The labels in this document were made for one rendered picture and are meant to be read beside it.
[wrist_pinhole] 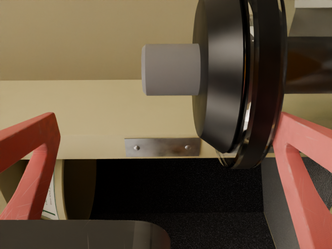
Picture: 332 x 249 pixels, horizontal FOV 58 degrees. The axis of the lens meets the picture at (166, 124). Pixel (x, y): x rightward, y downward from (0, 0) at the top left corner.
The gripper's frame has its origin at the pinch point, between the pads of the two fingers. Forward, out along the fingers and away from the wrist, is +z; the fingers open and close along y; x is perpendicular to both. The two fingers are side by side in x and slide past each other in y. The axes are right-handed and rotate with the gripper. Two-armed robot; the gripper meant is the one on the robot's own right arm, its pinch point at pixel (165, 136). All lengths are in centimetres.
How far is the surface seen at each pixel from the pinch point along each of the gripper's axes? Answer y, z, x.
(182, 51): -0.8, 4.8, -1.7
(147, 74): 0.9, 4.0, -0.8
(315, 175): -18.0, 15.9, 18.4
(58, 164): 12.6, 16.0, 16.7
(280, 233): -18.0, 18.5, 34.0
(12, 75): 36, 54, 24
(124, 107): 4.3, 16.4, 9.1
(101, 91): 7.4, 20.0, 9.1
